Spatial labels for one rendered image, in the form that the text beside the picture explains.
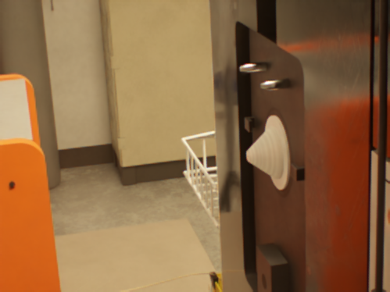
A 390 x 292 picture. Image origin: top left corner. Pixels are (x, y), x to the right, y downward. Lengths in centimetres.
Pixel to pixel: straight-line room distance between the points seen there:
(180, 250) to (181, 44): 223
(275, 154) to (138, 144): 322
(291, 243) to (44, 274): 45
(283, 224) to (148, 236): 104
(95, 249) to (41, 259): 65
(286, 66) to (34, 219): 48
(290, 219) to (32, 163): 42
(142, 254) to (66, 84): 256
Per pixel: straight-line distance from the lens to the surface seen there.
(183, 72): 385
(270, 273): 73
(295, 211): 68
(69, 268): 165
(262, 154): 69
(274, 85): 65
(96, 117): 423
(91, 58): 415
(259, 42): 73
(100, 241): 174
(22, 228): 105
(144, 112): 386
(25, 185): 103
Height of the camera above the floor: 144
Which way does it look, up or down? 19 degrees down
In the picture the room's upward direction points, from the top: 3 degrees counter-clockwise
